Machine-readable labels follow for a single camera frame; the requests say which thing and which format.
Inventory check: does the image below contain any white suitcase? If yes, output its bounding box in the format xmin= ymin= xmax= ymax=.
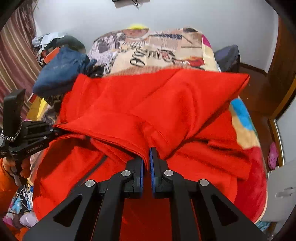
xmin=262 ymin=160 xmax=296 ymax=224

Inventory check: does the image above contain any dark grey garment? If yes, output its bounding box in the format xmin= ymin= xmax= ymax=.
xmin=52 ymin=35 xmax=86 ymax=55

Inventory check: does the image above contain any wooden side table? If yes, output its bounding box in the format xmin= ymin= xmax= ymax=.
xmin=26 ymin=93 xmax=47 ymax=121

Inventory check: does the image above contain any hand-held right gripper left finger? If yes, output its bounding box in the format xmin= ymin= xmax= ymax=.
xmin=22 ymin=156 xmax=145 ymax=241

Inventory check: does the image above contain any grey purple backpack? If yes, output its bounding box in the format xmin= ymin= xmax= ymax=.
xmin=214 ymin=45 xmax=241 ymax=73

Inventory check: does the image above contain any orange box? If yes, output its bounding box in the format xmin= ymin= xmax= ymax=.
xmin=43 ymin=47 xmax=61 ymax=64

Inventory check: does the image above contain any blue denim garment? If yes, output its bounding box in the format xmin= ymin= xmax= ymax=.
xmin=32 ymin=47 xmax=97 ymax=98

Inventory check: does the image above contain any striped red curtain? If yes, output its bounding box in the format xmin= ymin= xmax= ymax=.
xmin=0 ymin=5 xmax=43 ymax=112

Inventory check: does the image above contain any person's left hand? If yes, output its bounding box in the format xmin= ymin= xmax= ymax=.
xmin=2 ymin=158 xmax=31 ymax=184

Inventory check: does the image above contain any pink slipper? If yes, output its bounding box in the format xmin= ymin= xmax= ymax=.
xmin=268 ymin=142 xmax=279 ymax=169

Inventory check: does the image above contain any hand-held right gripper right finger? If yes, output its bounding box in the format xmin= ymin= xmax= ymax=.
xmin=149 ymin=147 xmax=262 ymax=241

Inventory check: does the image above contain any newspaper print blanket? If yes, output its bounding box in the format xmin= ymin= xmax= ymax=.
xmin=87 ymin=28 xmax=219 ymax=76

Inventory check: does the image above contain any brown wooden door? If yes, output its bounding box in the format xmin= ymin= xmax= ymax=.
xmin=266 ymin=16 xmax=293 ymax=93

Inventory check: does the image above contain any colourful fleece blanket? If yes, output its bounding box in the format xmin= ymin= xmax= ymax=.
xmin=201 ymin=32 xmax=269 ymax=224

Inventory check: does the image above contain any pink soft item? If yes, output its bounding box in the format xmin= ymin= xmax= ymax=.
xmin=20 ymin=212 xmax=38 ymax=227

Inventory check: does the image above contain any dark patterned garment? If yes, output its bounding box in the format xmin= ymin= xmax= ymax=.
xmin=43 ymin=93 xmax=66 ymax=112

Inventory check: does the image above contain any red zip jacket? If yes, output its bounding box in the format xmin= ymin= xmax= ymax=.
xmin=32 ymin=68 xmax=251 ymax=241

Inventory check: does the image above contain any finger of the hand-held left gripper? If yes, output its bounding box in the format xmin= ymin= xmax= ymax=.
xmin=29 ymin=132 xmax=64 ymax=146
xmin=23 ymin=121 xmax=58 ymax=136

